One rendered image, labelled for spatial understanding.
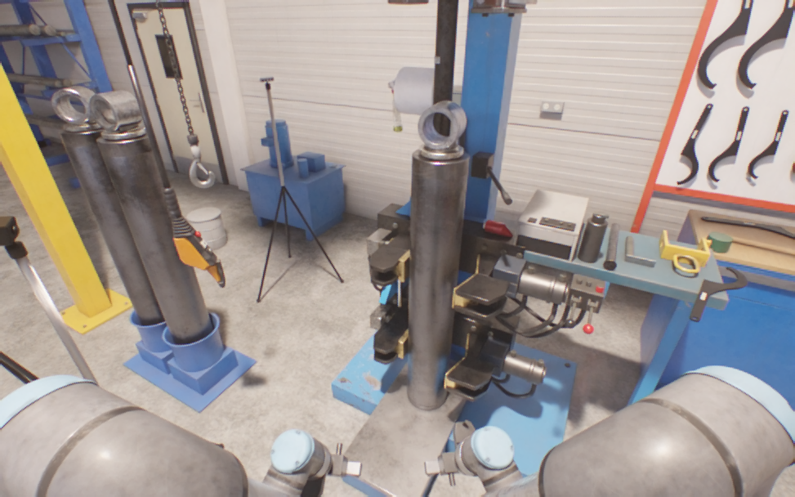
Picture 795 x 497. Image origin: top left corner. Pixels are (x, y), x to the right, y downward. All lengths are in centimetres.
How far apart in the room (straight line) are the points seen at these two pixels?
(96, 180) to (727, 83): 363
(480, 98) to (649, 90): 175
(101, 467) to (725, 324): 254
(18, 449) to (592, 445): 55
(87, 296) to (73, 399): 307
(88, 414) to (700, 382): 63
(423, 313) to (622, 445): 134
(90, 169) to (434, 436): 208
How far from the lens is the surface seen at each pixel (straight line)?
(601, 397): 271
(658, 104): 335
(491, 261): 173
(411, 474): 200
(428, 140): 143
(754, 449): 53
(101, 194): 238
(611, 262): 170
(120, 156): 204
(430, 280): 162
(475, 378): 184
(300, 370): 263
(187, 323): 242
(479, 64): 180
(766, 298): 255
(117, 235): 246
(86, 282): 355
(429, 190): 143
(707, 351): 271
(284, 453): 100
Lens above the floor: 189
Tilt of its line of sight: 30 degrees down
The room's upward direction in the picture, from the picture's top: straight up
